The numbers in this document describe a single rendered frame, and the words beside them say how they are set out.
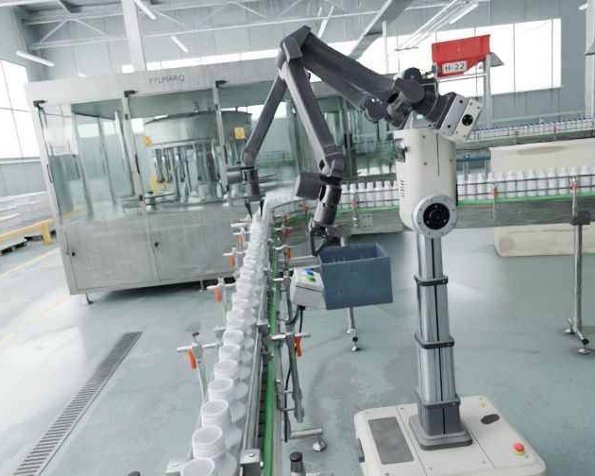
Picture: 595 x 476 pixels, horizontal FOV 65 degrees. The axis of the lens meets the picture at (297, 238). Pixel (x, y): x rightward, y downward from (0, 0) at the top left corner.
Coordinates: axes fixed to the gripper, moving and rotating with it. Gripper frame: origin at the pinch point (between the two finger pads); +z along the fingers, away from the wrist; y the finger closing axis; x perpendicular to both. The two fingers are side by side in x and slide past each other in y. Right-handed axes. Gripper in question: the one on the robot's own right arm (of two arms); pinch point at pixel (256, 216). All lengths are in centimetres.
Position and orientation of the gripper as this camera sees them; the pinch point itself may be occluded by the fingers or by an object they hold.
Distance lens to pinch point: 195.8
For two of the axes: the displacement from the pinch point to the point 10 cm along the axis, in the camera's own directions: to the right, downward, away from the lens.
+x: 0.4, 2.0, -9.8
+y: -9.9, 1.2, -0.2
